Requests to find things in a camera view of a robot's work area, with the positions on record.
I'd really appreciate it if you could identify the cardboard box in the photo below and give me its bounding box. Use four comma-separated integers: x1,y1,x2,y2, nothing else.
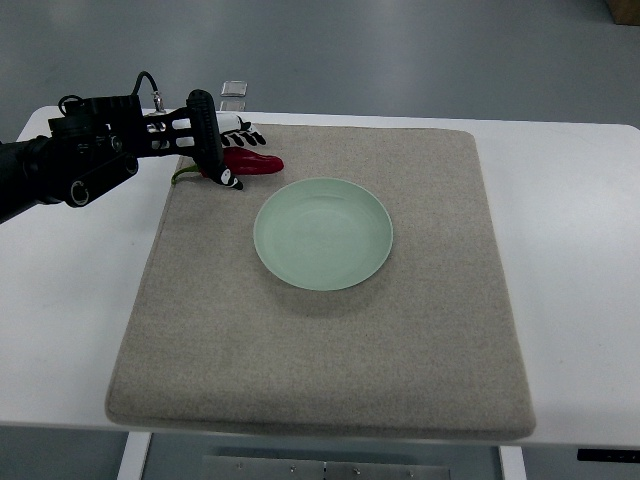
606,0,640,26

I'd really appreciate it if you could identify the black table control panel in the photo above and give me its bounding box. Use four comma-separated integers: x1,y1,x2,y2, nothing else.
577,448,640,464

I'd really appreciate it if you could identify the beige felt mat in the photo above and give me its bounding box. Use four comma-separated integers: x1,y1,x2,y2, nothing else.
105,125,536,441

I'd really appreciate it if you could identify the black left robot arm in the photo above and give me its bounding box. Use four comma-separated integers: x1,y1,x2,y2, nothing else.
1,89,243,221

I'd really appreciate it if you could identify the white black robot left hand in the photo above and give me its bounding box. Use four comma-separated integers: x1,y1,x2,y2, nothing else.
216,112,267,176

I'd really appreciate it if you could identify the white table leg right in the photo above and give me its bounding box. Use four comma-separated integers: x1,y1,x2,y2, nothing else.
498,446,527,480

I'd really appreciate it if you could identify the white table leg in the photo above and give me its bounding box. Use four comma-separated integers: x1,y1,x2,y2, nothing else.
116,432,152,480
498,446,527,480

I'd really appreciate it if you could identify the white table leg left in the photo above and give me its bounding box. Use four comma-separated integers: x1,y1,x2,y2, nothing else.
116,432,152,480

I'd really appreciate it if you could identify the light green plate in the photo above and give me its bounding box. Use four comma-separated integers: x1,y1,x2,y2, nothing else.
253,178,394,291

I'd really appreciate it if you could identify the red chili pepper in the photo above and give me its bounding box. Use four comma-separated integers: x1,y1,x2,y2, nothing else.
171,147,284,190

